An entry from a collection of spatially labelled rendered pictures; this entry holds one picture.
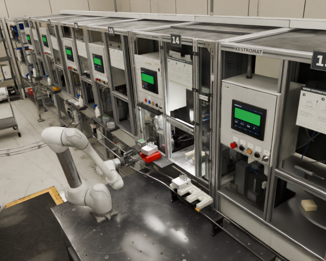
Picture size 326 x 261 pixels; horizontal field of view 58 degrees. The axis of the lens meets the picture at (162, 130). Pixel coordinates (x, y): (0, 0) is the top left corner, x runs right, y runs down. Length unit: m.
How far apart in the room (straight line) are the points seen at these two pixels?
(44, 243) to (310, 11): 5.09
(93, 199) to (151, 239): 0.55
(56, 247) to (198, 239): 1.67
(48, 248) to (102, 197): 1.21
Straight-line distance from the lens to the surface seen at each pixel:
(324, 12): 5.61
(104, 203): 2.48
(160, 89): 2.55
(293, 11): 5.88
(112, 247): 2.34
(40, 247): 3.54
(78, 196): 2.53
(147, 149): 2.75
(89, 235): 2.47
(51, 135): 2.20
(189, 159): 2.76
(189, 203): 2.39
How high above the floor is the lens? 2.34
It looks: 25 degrees down
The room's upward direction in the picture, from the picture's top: 4 degrees counter-clockwise
